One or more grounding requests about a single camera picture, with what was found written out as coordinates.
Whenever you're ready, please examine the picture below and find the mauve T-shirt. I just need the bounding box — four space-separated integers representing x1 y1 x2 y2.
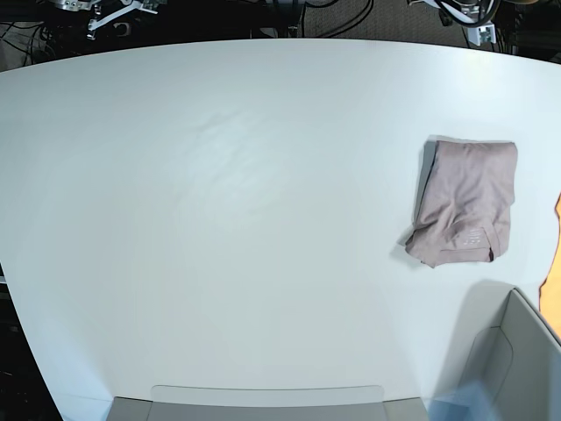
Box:
405 139 518 268

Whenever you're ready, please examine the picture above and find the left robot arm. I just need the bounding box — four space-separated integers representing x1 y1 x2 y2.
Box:
406 0 501 28

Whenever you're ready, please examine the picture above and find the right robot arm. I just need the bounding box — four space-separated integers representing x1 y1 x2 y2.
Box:
48 0 100 12

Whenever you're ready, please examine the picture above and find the grey bin at bottom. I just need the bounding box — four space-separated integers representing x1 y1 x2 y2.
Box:
107 385 429 420

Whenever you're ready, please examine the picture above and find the grey box at right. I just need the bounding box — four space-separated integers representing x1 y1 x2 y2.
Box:
461 289 560 420

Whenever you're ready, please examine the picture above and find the blue translucent object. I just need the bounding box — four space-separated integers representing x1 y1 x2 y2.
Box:
427 381 493 421

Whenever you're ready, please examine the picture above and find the orange object at right edge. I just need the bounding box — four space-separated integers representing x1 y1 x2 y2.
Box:
539 197 560 330

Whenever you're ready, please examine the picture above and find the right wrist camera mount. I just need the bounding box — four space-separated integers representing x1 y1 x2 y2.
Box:
86 0 167 40

